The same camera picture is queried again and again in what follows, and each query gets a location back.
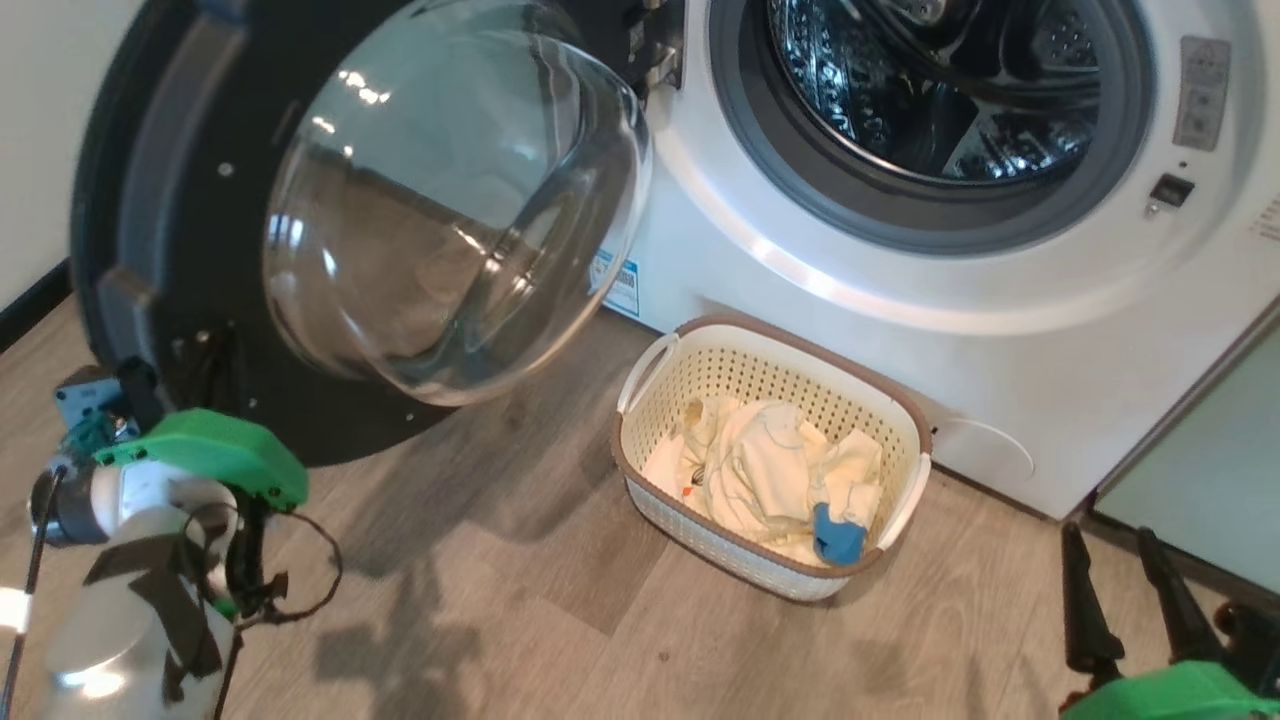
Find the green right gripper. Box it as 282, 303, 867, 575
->
1058, 522, 1280, 720

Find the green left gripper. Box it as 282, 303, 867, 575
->
93, 408, 309, 513

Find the cream garment with blue patch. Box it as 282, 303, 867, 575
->
800, 430, 886, 568

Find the black round glass washer door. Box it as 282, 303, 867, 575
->
68, 0, 656, 468

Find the large cream printed garment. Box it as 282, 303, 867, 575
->
645, 395, 831, 546

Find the wide pale green cabinet door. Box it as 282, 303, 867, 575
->
1095, 320, 1280, 583

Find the white front-load washing machine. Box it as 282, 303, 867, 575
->
590, 0, 1280, 521

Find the door latch slot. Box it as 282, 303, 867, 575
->
1145, 173, 1197, 218

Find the stainless steel washing machine drum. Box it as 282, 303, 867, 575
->
768, 0, 1103, 186

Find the washing machine door hinge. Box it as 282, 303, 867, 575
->
625, 0, 689, 93

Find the grey rubber door gasket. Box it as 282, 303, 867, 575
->
708, 0, 1158, 257

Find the blue energy label sticker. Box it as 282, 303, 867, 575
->
588, 248, 641, 319

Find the white perforated brown-rimmed laundry basket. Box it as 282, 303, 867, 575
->
611, 314, 934, 604

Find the grey caution label plate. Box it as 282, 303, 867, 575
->
1172, 35, 1233, 153

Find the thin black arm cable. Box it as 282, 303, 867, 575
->
0, 470, 66, 720
222, 498, 344, 629

